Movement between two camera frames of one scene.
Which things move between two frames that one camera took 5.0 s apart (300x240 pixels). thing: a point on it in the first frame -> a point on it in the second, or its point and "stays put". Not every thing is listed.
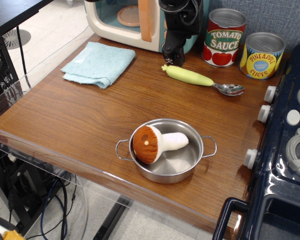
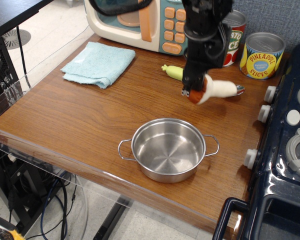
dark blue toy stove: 278,207 stays put
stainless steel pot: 174,165 stays put
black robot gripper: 184,18 -> 208,38
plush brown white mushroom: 148,143 -> 211,88
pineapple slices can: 262,55 stays put
